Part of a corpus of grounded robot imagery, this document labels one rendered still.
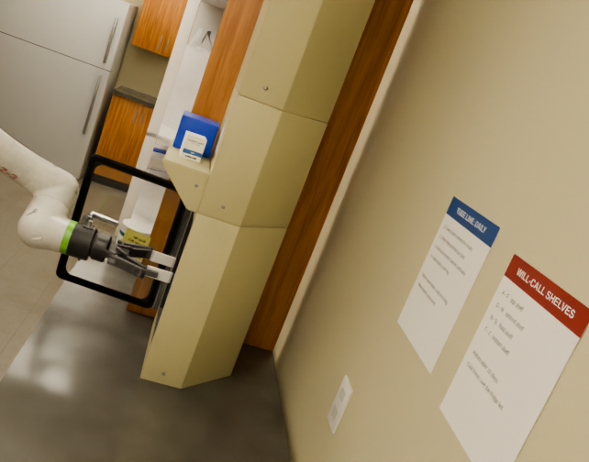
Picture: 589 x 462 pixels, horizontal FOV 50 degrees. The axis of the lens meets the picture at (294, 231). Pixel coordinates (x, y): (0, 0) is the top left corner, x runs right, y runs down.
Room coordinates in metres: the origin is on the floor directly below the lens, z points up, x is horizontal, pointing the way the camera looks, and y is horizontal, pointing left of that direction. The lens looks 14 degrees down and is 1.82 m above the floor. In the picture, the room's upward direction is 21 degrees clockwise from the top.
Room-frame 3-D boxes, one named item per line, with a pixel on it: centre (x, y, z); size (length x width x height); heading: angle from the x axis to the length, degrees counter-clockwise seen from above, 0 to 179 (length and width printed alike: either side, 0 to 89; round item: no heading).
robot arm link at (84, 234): (1.57, 0.51, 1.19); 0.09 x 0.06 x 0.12; 12
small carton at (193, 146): (1.56, 0.32, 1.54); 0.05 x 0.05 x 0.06; 20
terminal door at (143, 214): (1.75, 0.47, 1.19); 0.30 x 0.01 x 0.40; 95
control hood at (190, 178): (1.60, 0.33, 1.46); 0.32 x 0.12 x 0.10; 12
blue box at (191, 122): (1.68, 0.34, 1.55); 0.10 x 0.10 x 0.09; 12
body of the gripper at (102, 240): (1.59, 0.44, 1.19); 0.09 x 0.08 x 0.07; 102
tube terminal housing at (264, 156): (1.64, 0.15, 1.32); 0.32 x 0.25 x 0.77; 12
